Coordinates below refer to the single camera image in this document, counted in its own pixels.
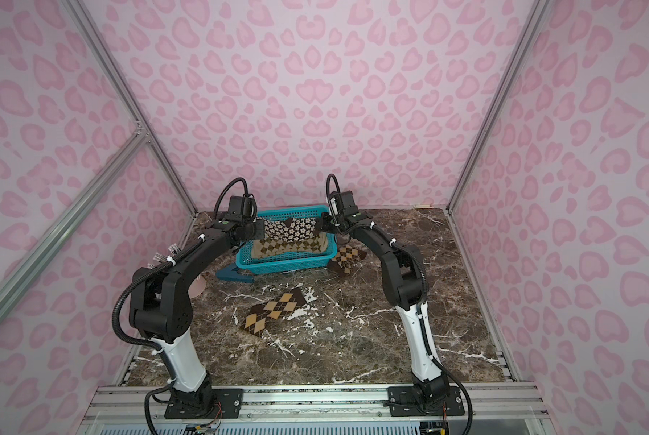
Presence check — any dark brown argyle sock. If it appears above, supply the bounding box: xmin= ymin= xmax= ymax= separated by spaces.
xmin=243 ymin=288 xmax=306 ymax=336
xmin=327 ymin=246 xmax=367 ymax=277

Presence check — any daisy sock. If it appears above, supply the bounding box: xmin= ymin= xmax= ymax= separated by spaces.
xmin=262 ymin=217 xmax=320 ymax=243

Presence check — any tan argyle sock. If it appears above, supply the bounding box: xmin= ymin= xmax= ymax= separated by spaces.
xmin=251 ymin=236 xmax=329 ymax=259

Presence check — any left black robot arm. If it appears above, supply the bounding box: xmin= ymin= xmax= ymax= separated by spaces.
xmin=111 ymin=177 xmax=259 ymax=433

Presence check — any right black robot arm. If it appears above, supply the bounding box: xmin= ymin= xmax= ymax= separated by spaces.
xmin=318 ymin=173 xmax=474 ymax=434

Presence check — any teal plastic basket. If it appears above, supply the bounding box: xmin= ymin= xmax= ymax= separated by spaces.
xmin=235 ymin=205 xmax=338 ymax=275

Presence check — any bundle of pencils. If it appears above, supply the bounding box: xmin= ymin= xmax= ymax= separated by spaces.
xmin=147 ymin=244 xmax=182 ymax=268

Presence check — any pink pencil cup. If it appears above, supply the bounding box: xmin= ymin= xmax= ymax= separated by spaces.
xmin=188 ymin=275 xmax=206 ymax=299

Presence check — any aluminium front rail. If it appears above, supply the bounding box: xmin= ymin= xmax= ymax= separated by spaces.
xmin=78 ymin=382 xmax=556 ymax=434

